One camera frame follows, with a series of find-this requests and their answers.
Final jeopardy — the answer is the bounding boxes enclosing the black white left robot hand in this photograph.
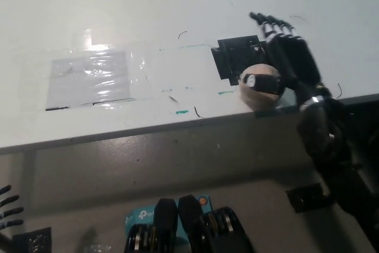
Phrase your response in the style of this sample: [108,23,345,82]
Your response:
[0,184,25,232]

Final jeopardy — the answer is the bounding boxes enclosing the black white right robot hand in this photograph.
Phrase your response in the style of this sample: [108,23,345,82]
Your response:
[242,11,332,109]

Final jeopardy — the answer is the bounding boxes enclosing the black square mask patch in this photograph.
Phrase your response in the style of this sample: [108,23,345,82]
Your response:
[210,35,269,87]

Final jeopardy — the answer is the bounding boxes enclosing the black robot torso blocks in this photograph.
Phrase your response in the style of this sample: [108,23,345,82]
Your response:
[124,195,256,253]

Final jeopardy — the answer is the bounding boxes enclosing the black floor marker patch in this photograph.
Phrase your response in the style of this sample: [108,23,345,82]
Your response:
[286,182,331,213]
[11,226,52,253]

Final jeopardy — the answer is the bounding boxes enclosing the teal router box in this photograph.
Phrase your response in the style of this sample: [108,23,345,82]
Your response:
[124,195,212,238]

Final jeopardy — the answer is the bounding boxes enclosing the clear plastic tape sheet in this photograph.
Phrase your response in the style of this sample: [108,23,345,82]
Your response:
[21,29,155,115]

